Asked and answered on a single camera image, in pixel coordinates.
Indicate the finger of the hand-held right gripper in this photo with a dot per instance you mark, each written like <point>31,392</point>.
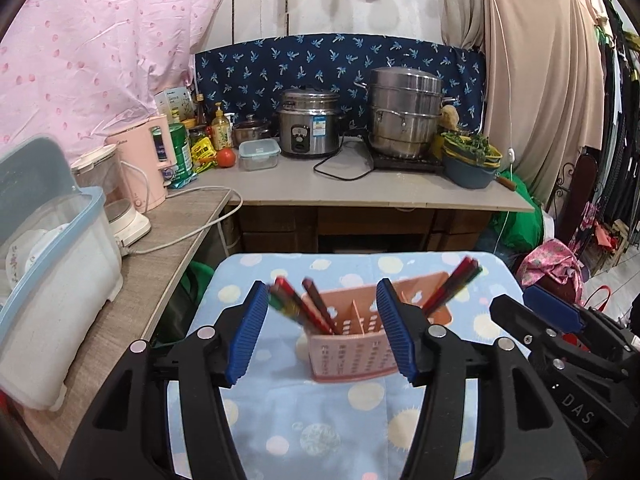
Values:
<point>552,307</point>
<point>515,322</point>

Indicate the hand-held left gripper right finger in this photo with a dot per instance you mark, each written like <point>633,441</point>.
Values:
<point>395,330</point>

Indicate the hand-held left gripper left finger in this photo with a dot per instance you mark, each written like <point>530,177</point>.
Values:
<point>247,330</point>

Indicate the green chopstick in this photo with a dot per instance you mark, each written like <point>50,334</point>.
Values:
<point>470,279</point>
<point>280,305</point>

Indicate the pink plastic utensil basket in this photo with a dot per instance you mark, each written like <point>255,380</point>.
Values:
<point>350,355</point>

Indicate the red chopstick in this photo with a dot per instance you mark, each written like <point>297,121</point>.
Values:
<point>287,290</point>

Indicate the pink floral cloth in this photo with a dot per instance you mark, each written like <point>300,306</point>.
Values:
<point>550,265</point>

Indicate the red shopping bag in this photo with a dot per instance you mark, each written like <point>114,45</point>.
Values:
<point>597,296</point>

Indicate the green plastic bag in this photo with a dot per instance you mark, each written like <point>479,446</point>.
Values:
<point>520,215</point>
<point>197,280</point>

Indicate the wooden cabinet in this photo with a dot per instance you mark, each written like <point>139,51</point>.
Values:
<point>360,225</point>

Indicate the blue planet print tablecloth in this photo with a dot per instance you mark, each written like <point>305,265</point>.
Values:
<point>320,420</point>

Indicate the dark wooden chair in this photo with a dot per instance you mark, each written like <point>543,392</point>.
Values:
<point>580,195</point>

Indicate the blue plastic basin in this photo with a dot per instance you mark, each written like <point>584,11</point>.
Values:
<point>470,175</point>

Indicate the black induction cooker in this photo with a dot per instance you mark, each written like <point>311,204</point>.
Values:
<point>400,162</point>

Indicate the red tomato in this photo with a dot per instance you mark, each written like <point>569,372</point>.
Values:
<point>226,157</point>

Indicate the clear food container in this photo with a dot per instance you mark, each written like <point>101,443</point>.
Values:
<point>259,155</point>

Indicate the clear jug with white base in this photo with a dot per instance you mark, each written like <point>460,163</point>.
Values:
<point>117,200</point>

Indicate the yellow snack packet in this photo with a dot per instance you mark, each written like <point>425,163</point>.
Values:
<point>204,150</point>

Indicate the green leafy vegetables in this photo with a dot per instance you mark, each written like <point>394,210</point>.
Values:
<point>467,142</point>

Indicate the green tin can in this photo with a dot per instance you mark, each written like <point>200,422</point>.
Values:
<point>182,152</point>

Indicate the blue lidded dish storage box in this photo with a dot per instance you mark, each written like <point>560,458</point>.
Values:
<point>55,320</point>

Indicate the pink kitchen appliance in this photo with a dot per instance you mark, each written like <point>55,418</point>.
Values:
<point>145,160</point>

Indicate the small lidded steel pot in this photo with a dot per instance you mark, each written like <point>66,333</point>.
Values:
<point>250,130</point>

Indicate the yellow pump bottle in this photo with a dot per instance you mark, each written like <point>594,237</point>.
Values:
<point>221,130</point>

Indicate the hanging clothes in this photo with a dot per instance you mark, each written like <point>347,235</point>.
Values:
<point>622,110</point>

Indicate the steel rice cooker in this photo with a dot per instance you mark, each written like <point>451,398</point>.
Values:
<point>310,125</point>

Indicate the tan loofah sponge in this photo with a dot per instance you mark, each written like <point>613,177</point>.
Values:
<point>449,117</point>

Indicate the large steel steamer pot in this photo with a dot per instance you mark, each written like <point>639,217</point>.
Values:
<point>405,110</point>

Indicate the dark sauce bottle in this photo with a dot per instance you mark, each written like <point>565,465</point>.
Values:
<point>201,110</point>

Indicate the white floral bowl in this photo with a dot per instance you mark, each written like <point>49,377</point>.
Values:
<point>27,257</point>

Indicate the white printed carton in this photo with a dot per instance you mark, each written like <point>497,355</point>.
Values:
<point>172,105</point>

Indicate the navy leaf print cloth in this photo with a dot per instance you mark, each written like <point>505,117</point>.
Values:
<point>300,65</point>

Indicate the pink dotted curtain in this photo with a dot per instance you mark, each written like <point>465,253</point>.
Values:
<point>100,40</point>

